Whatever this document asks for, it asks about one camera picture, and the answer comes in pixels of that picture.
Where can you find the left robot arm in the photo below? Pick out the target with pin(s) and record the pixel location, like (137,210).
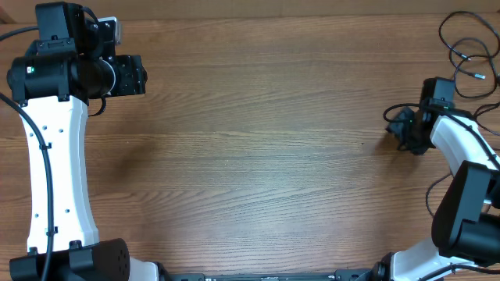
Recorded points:
(72,62)

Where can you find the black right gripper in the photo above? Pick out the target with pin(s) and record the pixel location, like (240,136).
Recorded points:
(418,147)

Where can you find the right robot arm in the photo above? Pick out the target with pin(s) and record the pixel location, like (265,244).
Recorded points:
(463,236)

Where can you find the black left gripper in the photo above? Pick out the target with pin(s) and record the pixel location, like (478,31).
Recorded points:
(133,75)

